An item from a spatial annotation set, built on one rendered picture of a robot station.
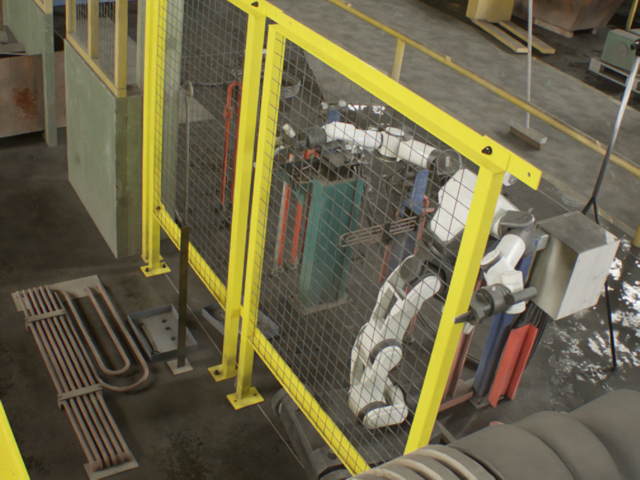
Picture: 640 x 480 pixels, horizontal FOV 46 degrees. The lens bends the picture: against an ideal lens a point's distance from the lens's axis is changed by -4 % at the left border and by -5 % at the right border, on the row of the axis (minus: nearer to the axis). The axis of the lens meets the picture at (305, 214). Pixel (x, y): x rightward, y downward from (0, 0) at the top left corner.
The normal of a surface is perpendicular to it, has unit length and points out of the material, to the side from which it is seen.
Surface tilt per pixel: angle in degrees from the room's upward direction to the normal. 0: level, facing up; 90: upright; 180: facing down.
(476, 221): 90
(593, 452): 17
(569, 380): 0
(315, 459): 45
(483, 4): 90
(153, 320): 0
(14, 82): 90
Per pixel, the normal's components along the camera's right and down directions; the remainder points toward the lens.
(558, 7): -0.80, 0.37
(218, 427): 0.11, -0.85
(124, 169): 0.51, 0.49
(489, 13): 0.29, 0.52
